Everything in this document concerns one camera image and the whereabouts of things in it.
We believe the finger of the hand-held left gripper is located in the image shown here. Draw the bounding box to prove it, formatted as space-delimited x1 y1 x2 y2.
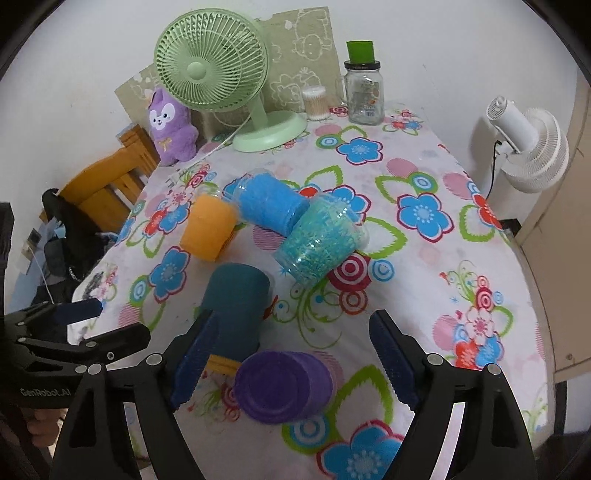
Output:
17 322 152 371
0 298 105 343

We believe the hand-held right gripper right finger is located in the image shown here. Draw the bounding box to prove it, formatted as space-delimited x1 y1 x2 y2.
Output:
368 309 539 480

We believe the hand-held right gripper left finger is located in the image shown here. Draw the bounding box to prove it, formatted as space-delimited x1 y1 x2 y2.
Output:
48 308 218 480

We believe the purple cup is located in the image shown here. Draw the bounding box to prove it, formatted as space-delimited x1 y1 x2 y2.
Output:
234 350 335 424

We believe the yellow cup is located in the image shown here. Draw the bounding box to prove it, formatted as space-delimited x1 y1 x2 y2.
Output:
205 354 243 377

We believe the dark teal cup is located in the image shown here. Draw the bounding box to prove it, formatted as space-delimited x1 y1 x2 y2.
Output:
194 263 276 365

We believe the clear teal speckled cup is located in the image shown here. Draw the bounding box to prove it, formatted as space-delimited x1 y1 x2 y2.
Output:
273 193 370 284

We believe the orange cup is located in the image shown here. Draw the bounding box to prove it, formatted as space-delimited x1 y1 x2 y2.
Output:
180 186 241 263

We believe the blue cup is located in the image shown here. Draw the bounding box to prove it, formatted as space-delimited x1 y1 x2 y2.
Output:
223 170 311 237

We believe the person's left hand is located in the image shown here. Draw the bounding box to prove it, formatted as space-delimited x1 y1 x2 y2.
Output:
25 408 65 437

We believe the black bag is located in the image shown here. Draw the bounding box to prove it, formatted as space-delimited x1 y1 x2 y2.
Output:
41 188 123 305

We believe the floral tablecloth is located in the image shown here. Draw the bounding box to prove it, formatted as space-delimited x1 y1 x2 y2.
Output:
69 104 555 480

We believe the wooden chair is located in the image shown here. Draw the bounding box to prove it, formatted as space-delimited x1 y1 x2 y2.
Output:
58 124 162 234

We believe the wooden cabinet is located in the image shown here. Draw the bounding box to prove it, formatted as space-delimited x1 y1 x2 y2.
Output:
512 69 591 384

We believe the purple plush toy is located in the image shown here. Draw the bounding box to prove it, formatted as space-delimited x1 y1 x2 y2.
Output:
148 88 200 167

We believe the white fan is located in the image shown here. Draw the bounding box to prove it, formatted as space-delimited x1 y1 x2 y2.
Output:
486 95 571 193

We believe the cotton swab box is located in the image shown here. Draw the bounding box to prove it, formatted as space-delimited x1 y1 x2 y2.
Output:
301 85 329 122

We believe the glass jar with green lid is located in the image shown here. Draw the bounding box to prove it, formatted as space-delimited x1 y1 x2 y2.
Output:
333 41 386 125

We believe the green desk fan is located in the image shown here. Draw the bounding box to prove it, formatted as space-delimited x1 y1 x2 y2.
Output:
154 10 308 153

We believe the printed cardboard sheet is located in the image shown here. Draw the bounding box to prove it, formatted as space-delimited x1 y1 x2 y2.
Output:
115 7 347 144

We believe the black fan cable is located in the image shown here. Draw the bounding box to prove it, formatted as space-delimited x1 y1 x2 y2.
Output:
487 138 503 200

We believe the white fan cable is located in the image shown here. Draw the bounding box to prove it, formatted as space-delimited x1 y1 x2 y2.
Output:
173 115 254 182

